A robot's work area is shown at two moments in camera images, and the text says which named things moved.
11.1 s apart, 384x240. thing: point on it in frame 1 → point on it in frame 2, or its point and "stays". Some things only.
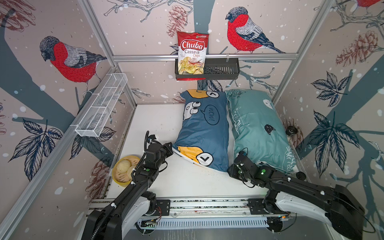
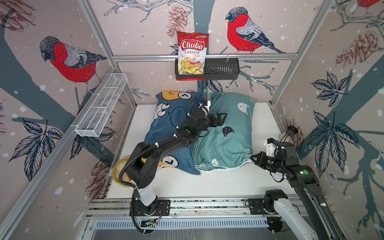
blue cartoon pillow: (202, 135) → (171, 109)
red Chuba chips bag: (192, 49) stays
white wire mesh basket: (101, 104) stays
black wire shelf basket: (215, 69) stays
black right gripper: (232, 169) → (259, 161)
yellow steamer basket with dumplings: (122, 168) stays
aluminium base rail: (245, 212) stays
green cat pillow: (257, 127) → (230, 145)
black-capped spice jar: (291, 131) stays
